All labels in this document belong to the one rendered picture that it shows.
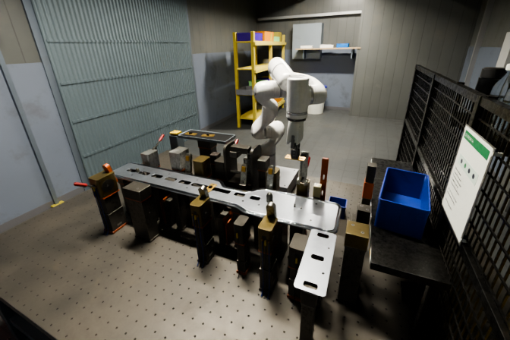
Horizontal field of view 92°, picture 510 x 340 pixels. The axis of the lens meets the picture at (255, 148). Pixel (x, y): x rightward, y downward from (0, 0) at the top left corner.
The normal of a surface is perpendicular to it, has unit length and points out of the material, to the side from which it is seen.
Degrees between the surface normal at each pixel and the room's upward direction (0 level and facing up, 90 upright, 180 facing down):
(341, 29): 90
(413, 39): 90
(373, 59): 90
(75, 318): 0
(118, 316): 0
